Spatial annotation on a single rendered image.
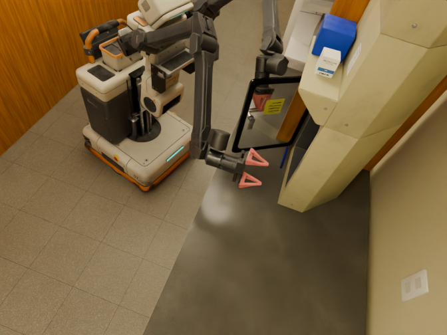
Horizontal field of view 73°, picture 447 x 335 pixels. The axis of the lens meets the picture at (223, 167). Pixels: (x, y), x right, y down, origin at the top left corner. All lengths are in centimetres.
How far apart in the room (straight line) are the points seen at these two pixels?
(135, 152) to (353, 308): 164
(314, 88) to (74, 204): 190
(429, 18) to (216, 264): 92
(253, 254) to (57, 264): 141
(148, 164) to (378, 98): 162
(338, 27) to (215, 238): 82
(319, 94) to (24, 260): 198
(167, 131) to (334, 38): 160
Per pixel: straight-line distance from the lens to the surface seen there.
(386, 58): 84
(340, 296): 125
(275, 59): 117
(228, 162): 101
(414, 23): 81
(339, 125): 95
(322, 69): 96
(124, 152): 224
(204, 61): 110
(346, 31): 104
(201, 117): 106
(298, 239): 126
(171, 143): 227
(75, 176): 253
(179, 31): 124
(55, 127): 290
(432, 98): 138
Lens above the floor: 201
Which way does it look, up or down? 53 degrees down
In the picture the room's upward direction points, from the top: 15 degrees clockwise
